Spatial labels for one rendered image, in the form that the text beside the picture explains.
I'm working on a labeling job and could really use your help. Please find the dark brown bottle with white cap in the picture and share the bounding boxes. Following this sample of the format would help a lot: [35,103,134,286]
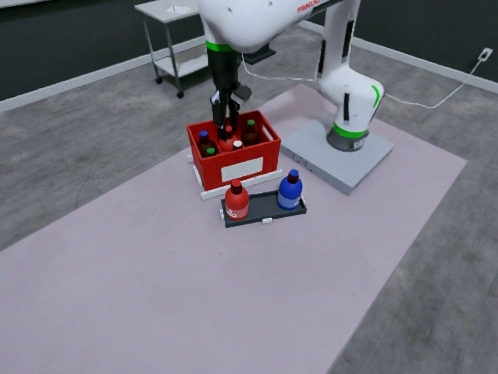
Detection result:
[230,141,243,152]

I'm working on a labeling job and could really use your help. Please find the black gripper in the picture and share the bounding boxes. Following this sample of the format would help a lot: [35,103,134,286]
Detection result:
[210,68,241,140]

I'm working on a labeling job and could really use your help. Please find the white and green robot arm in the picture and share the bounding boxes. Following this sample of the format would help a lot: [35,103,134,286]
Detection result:
[198,0,384,152]

